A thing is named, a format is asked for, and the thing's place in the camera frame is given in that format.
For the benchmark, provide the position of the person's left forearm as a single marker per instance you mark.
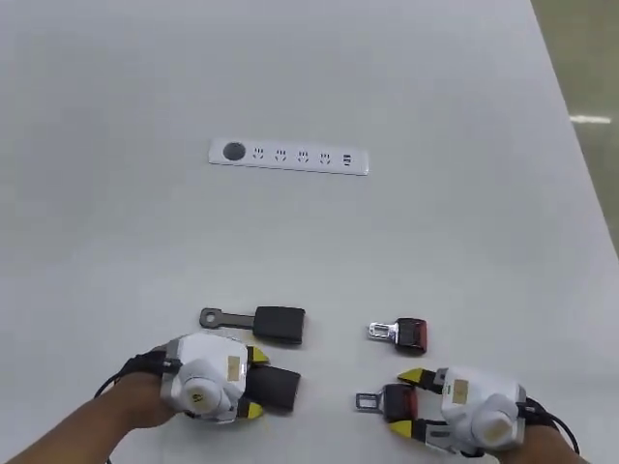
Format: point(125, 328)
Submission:
point(63, 430)

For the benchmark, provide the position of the black seat belt buckle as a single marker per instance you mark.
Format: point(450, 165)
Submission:
point(273, 388)
point(279, 325)

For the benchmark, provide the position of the person's left hand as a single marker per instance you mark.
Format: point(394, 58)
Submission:
point(145, 396)

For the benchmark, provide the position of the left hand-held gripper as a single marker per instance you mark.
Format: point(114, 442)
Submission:
point(208, 372)

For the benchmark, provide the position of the metal seat belt tongue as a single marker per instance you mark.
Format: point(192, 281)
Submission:
point(399, 402)
point(410, 336)

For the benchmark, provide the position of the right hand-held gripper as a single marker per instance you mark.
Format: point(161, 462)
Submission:
point(483, 411)

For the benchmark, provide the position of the white recessed power strip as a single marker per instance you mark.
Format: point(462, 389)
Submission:
point(290, 157)

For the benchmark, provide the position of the person's right hand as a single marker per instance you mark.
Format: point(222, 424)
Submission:
point(537, 442)

